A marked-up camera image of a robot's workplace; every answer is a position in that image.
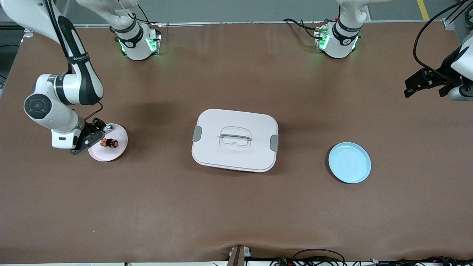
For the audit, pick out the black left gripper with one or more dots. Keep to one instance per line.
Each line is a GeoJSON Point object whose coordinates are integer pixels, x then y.
{"type": "Point", "coordinates": [440, 74]}

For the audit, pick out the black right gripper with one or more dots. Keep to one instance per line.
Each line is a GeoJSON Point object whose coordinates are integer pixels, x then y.
{"type": "Point", "coordinates": [93, 126]}

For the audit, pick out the orange black push switch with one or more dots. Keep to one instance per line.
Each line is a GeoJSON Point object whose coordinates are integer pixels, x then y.
{"type": "Point", "coordinates": [110, 143]}

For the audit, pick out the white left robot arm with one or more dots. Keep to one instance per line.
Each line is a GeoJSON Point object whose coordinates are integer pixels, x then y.
{"type": "Point", "coordinates": [340, 44]}

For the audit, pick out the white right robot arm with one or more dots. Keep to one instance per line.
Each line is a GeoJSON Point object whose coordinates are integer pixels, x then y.
{"type": "Point", "coordinates": [55, 111]}

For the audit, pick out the pink round plate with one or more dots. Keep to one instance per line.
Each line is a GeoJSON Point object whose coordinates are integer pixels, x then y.
{"type": "Point", "coordinates": [112, 153]}

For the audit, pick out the light blue round plate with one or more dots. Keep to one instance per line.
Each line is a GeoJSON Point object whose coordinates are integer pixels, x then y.
{"type": "Point", "coordinates": [349, 162]}

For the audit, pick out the white lidded storage box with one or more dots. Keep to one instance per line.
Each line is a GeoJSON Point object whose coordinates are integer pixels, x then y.
{"type": "Point", "coordinates": [236, 155]}

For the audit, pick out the aluminium frame profile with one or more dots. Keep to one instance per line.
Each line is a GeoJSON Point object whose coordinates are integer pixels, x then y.
{"type": "Point", "coordinates": [449, 23]}

